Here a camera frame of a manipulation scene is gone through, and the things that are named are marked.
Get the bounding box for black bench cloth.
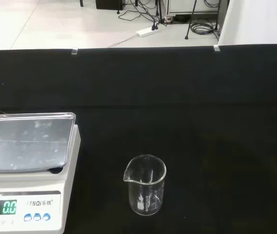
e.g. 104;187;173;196
0;43;277;234

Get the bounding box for white power strip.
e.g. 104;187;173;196
136;26;162;38

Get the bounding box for white electronic balance steel pan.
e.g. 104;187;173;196
0;112;81;234

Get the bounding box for black tripod leg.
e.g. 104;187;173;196
184;0;198;40

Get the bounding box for black box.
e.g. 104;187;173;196
95;0;125;10

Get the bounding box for white cabinet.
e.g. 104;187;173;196
166;0;229;16

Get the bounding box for white partition panel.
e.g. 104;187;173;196
218;0;277;46

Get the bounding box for grey power strip cord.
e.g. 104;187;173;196
107;33;139;48

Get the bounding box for black floor cables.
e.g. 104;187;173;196
117;0;168;25

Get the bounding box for coiled black cable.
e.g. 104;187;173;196
190;21;219;35

